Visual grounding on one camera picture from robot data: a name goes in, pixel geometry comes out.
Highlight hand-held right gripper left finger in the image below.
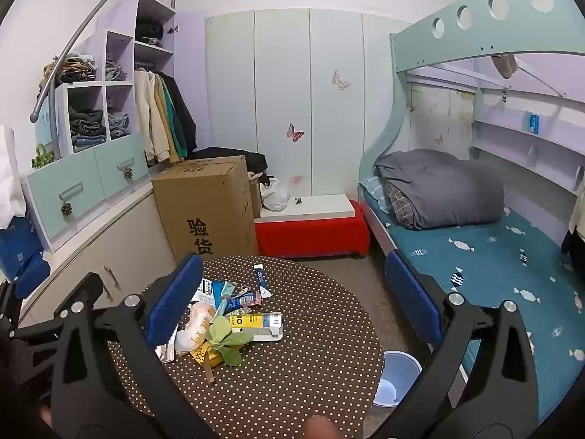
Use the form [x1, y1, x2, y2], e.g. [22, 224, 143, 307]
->
[50, 252, 215, 439]

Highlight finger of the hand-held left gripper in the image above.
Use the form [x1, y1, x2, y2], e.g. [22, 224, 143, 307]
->
[0, 256, 52, 334]

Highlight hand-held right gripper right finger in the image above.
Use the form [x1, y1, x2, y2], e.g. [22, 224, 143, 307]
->
[385, 251, 541, 439]

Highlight cream pouch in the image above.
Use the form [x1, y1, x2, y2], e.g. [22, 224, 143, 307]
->
[174, 301, 216, 356]

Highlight white green carton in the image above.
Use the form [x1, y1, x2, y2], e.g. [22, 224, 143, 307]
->
[194, 279, 224, 307]

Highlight white foil wrapper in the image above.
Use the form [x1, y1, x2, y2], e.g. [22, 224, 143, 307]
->
[155, 331, 180, 363]

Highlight long teal wrapper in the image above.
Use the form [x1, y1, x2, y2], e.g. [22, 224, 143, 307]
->
[215, 281, 238, 318]

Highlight yellow ribbon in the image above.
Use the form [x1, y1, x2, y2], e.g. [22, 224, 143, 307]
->
[189, 345, 216, 385]

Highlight blue white snack packet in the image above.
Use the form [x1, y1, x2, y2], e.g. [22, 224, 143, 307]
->
[226, 295, 259, 315]

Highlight green fabric leaves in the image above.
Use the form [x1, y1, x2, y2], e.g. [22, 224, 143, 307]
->
[204, 316, 253, 367]

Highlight light blue trash bin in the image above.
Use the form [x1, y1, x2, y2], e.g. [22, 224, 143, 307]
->
[371, 350, 422, 409]

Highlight yellow white medicine box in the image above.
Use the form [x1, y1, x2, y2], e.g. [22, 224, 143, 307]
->
[229, 312, 285, 343]

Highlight blue white ointment tube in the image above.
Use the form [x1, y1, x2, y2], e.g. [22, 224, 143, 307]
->
[253, 264, 271, 301]

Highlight blue storage box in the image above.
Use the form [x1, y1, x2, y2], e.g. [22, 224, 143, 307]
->
[0, 215, 45, 279]

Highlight blue patterned bed sheet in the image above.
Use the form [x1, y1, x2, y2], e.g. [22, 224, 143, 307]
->
[361, 178, 585, 426]

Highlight beige lower cabinet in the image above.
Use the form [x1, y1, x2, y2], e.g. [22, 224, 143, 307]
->
[18, 183, 179, 325]

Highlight large cardboard box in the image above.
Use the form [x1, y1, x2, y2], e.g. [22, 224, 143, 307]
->
[152, 155, 260, 266]

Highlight blue plaid pillow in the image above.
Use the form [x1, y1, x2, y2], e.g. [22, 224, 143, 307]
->
[359, 176, 396, 215]

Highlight grey quilt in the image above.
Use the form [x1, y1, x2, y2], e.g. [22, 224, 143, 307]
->
[374, 149, 506, 230]

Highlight green plant ornament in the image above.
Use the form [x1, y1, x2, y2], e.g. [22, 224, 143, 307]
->
[31, 144, 56, 168]

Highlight red storage bench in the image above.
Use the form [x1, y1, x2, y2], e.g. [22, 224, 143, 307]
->
[253, 201, 370, 260]

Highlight white board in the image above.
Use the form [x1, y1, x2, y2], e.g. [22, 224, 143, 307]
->
[260, 193, 357, 224]

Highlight teal drawer cabinet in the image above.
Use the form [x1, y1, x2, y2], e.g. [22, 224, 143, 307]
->
[20, 135, 149, 253]

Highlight small cardboard box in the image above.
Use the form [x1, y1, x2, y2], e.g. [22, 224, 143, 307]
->
[248, 178, 263, 219]

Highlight brown polka dot table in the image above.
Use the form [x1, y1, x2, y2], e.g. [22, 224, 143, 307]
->
[107, 255, 385, 439]

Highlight white plastic bag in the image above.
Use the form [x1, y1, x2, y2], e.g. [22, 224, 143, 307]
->
[260, 176, 290, 212]

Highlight yellow garment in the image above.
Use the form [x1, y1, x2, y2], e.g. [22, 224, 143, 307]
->
[153, 75, 181, 163]

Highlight dark folded clothes pile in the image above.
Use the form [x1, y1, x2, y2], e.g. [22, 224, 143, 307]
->
[68, 106, 107, 149]

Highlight black cloth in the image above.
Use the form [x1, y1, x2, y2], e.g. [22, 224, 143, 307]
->
[194, 146, 269, 175]

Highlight folded jeans pile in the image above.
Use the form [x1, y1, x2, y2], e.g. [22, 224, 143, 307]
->
[108, 112, 132, 139]

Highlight black jacket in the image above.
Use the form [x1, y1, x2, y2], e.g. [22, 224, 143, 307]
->
[160, 72, 198, 156]

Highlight cream jacket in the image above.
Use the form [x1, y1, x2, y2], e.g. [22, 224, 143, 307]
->
[133, 70, 171, 163]

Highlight green garment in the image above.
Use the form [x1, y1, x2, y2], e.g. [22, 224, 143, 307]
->
[162, 78, 188, 158]

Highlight olive folded clothes pile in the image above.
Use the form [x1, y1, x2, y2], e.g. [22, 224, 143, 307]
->
[42, 55, 98, 87]

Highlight grey folded clothes pile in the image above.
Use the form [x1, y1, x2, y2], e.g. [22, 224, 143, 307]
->
[105, 59, 129, 82]

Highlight purple white shelf unit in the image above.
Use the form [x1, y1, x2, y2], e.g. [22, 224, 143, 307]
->
[55, 0, 177, 156]

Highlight beige hanging pouch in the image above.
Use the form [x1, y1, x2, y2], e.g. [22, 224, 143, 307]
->
[490, 52, 518, 79]

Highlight white wardrobe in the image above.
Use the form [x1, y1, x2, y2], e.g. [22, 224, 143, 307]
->
[205, 8, 412, 202]

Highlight black cap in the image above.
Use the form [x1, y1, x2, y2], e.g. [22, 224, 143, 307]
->
[136, 20, 164, 46]

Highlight curved metal rail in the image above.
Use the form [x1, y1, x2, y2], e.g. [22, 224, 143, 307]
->
[30, 0, 184, 156]

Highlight teal bunk bed frame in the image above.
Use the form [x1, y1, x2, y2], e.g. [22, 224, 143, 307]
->
[359, 0, 585, 428]

